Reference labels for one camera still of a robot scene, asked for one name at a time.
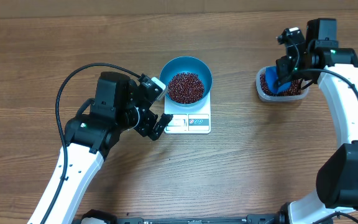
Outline white digital kitchen scale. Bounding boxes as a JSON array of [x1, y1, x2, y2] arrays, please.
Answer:
[[164, 93, 211, 134]]

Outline teal blue bowl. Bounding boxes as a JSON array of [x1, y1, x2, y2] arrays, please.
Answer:
[[160, 56, 213, 99]]

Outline clear plastic food container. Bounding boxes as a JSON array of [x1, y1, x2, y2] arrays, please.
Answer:
[[255, 66, 309, 103]]

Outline red beans in bowl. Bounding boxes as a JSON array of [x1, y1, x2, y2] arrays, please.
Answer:
[[168, 72, 205, 104]]

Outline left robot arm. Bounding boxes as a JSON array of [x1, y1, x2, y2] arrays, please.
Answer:
[[29, 72, 172, 223]]

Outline red adzuki beans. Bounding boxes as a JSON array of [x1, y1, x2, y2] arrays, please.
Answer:
[[260, 73, 301, 96]]

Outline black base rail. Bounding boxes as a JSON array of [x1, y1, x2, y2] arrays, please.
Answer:
[[72, 209, 288, 224]]

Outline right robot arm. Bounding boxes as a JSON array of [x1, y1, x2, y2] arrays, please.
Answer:
[[274, 18, 358, 223]]

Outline blue plastic measuring scoop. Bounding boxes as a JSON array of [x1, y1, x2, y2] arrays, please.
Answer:
[[265, 66, 291, 95]]

